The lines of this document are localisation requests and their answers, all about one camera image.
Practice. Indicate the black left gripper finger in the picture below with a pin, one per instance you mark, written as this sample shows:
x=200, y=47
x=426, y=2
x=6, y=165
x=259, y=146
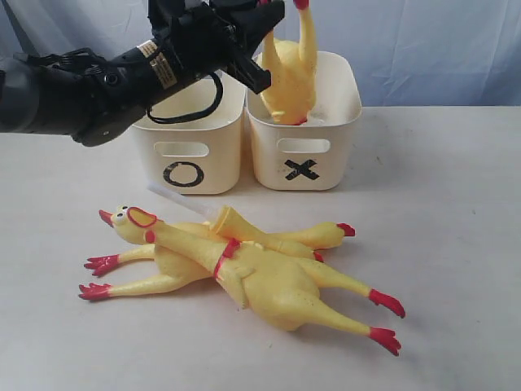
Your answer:
x=245, y=70
x=252, y=20

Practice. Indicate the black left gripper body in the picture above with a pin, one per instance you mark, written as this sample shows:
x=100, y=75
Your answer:
x=193, y=40

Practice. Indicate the headless yellow rubber chicken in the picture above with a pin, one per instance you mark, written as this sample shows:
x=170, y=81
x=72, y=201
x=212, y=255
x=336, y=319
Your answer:
x=293, y=68

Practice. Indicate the severed chicken neck with tube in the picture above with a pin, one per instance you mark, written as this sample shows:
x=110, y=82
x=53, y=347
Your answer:
x=224, y=220

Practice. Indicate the yellow rubber chicken with head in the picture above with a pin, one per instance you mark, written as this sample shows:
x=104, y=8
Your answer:
x=282, y=289

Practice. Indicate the cream bin marked O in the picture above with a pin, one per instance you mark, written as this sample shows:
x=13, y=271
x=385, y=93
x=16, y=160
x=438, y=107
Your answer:
x=200, y=157

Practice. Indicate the cream bin marked X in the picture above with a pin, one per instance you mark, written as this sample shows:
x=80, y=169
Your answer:
x=312, y=156

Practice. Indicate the white backdrop curtain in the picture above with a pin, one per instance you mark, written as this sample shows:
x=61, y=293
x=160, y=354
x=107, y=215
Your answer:
x=402, y=52

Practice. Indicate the yellow rubber chicken underneath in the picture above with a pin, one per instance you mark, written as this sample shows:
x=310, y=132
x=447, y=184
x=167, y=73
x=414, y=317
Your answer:
x=176, y=271

